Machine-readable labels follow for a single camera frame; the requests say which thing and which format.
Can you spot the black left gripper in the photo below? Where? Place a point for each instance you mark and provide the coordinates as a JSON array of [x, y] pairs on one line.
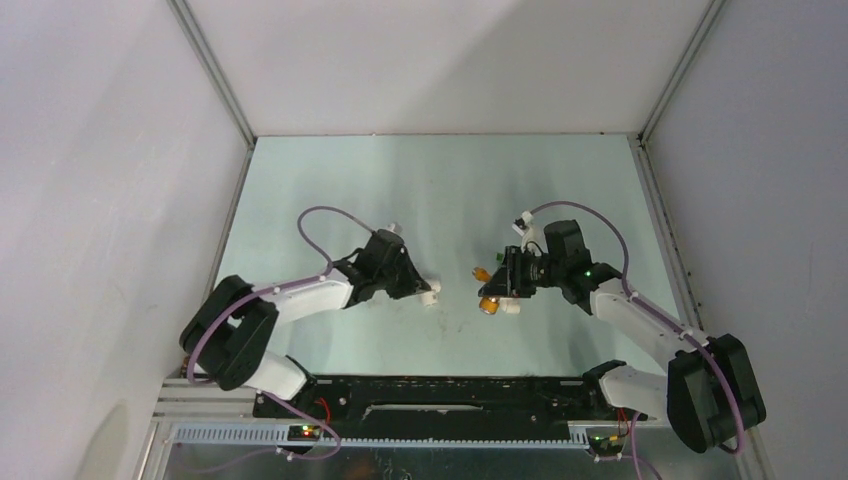
[[411, 284]]

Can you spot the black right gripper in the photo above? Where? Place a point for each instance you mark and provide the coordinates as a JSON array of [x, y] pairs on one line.
[[508, 280]]

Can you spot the white pipe elbow fitting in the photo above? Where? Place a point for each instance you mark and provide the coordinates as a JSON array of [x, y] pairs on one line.
[[510, 306]]

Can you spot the orange water faucet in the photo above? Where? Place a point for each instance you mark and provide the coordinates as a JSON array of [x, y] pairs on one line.
[[489, 304]]

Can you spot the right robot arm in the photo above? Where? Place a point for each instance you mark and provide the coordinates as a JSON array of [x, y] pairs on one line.
[[706, 389]]

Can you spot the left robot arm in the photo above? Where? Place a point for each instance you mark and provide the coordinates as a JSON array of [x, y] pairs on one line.
[[228, 336]]

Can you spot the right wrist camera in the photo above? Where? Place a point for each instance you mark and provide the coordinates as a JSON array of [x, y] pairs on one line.
[[524, 226]]

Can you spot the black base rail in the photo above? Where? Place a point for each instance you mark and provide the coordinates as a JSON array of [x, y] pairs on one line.
[[444, 408]]

